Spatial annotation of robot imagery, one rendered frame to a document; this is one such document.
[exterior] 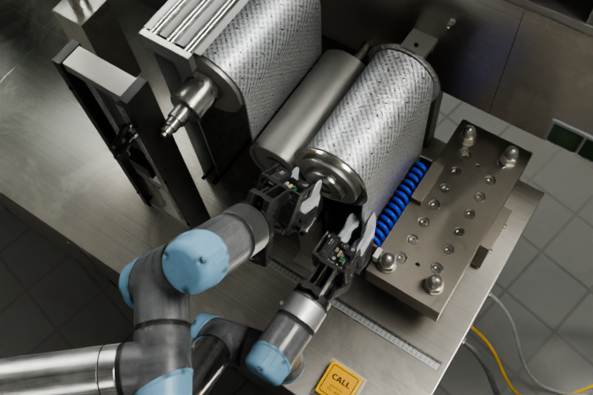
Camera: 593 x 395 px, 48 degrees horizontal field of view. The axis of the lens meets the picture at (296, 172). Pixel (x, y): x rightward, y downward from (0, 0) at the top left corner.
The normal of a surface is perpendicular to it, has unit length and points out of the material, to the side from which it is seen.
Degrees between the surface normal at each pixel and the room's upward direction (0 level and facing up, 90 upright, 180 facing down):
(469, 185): 0
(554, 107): 90
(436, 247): 0
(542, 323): 0
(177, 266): 50
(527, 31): 90
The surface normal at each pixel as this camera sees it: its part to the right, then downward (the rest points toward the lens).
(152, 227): -0.07, -0.46
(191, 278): -0.47, 0.29
